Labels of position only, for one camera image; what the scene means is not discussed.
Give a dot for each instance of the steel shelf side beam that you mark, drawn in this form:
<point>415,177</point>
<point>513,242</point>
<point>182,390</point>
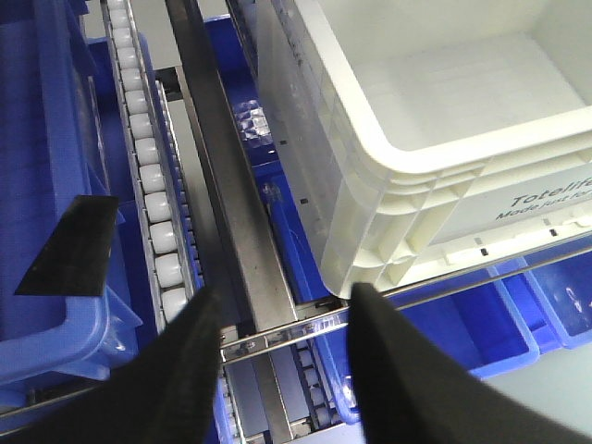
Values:
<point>237,249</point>

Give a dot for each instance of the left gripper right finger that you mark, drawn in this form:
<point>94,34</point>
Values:
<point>409,391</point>

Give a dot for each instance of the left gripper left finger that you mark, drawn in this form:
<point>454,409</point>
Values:
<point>165,395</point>

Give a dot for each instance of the white plastic Totelife tote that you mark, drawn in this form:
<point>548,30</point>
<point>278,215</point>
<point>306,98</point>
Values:
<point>421,138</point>

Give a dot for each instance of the black flat strip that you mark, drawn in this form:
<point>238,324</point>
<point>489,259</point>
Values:
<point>74,260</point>

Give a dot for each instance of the blue bin on right shelf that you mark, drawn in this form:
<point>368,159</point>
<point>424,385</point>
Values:
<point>60,137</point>

